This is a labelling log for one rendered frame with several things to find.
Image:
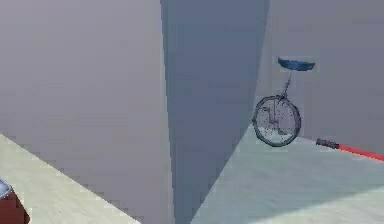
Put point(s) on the blue seat unicycle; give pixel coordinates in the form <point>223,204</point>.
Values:
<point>294,64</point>

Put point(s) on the dark red bin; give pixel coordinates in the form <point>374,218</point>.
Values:
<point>10,208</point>

